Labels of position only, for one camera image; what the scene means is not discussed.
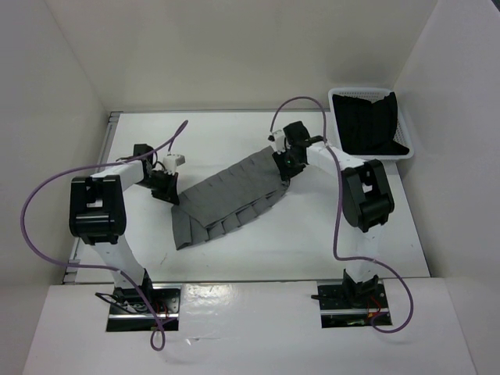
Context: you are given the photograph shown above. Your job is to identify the black skirt in basket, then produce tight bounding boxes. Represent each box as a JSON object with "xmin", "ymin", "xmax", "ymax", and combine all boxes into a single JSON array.
[{"xmin": 332, "ymin": 92, "xmax": 409, "ymax": 155}]

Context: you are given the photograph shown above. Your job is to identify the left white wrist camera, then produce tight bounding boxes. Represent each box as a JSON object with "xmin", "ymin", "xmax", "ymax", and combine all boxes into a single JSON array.
[{"xmin": 162, "ymin": 153, "xmax": 185, "ymax": 175}]

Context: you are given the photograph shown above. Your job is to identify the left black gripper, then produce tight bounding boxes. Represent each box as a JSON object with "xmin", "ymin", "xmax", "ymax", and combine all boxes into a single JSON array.
[{"xmin": 135, "ymin": 169, "xmax": 178, "ymax": 205}]

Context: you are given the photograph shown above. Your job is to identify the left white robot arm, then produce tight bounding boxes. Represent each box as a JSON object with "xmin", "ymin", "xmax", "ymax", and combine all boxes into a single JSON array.
[{"xmin": 69, "ymin": 144, "xmax": 185, "ymax": 313}]

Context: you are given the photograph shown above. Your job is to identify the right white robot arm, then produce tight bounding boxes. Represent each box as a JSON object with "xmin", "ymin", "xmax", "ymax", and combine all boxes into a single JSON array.
[{"xmin": 268, "ymin": 121, "xmax": 395, "ymax": 307}]

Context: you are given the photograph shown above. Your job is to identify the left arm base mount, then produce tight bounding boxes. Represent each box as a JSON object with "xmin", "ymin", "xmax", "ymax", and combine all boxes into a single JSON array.
[{"xmin": 95, "ymin": 284, "xmax": 181, "ymax": 333}]

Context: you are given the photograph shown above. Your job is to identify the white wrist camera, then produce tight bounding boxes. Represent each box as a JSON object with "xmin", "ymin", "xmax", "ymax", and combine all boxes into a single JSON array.
[
  {"xmin": 268, "ymin": 130, "xmax": 287, "ymax": 154},
  {"xmin": 162, "ymin": 153, "xmax": 185, "ymax": 175}
]

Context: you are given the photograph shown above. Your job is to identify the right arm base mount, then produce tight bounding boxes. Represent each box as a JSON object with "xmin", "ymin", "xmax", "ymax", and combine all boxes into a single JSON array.
[{"xmin": 311, "ymin": 280, "xmax": 392, "ymax": 328}]

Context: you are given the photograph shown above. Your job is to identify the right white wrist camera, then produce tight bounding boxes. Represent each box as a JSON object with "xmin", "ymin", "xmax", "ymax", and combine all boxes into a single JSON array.
[{"xmin": 268, "ymin": 130, "xmax": 287, "ymax": 154}]

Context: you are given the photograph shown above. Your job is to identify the grey pleated skirt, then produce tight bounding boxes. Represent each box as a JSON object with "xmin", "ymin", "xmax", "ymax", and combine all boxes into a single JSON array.
[{"xmin": 171, "ymin": 147, "xmax": 288, "ymax": 250}]

